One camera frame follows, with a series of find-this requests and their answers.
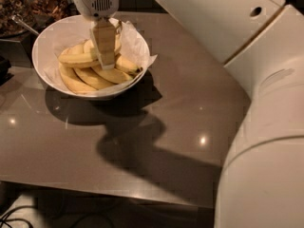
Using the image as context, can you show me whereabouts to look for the glass jar of snacks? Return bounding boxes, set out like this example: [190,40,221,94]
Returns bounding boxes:
[0,0,36,38]

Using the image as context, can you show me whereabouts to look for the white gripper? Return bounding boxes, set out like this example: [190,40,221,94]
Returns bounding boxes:
[73,0,120,70]

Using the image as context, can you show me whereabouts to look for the right short yellow banana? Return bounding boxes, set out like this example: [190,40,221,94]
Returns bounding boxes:
[115,54,142,75]

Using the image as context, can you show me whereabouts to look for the black cables under table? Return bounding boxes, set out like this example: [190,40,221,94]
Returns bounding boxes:
[0,204,115,228]

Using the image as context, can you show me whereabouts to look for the metal scoop handle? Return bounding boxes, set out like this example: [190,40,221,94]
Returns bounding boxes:
[12,15,40,36]

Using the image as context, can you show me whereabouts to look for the white bowl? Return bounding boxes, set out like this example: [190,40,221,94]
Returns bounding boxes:
[31,13,151,99]

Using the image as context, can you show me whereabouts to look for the white paper liner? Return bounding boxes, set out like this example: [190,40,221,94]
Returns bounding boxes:
[42,20,158,97]

